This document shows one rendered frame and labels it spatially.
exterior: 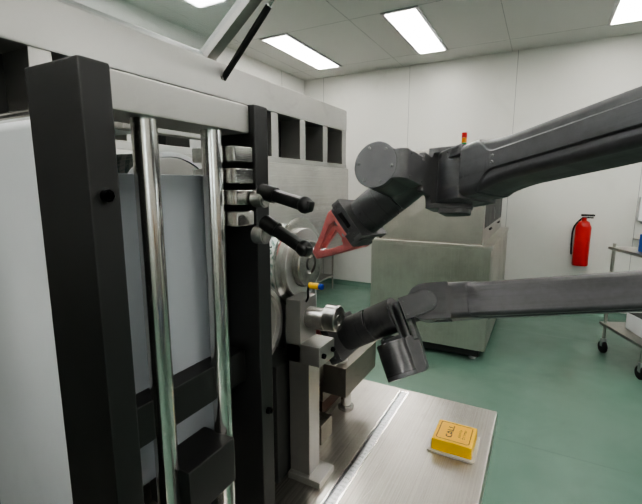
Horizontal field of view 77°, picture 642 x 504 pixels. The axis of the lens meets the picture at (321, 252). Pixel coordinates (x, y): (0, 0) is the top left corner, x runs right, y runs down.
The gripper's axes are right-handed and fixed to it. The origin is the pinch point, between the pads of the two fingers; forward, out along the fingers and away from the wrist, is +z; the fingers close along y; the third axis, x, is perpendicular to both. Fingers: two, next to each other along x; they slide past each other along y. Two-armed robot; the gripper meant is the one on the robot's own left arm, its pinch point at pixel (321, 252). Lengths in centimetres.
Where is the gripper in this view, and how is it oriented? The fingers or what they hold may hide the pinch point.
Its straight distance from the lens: 64.2
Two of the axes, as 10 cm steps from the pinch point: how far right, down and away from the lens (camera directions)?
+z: -7.0, 5.7, 4.3
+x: -5.3, -8.2, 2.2
